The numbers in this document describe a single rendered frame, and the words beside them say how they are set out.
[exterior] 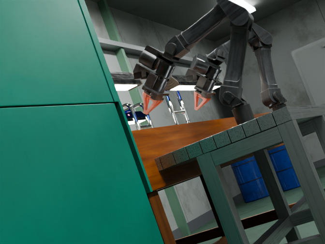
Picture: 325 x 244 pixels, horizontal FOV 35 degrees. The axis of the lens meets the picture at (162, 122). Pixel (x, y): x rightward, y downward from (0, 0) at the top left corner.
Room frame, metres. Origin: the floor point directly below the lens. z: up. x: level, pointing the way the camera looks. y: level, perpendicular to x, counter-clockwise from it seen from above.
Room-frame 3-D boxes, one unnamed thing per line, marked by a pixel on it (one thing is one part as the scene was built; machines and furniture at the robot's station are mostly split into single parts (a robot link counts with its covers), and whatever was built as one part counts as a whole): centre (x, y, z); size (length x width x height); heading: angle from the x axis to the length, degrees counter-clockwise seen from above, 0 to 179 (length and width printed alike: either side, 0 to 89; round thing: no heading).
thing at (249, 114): (1.73, -0.26, 0.71); 0.20 x 0.07 x 0.08; 156
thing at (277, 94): (2.28, -0.50, 0.77); 0.09 x 0.06 x 0.06; 26
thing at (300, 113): (2.11, -0.15, 0.65); 1.20 x 0.90 x 0.04; 156
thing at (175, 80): (2.86, -0.25, 1.08); 0.62 x 0.08 x 0.07; 153
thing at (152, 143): (2.26, -0.24, 0.67); 1.81 x 0.12 x 0.19; 153
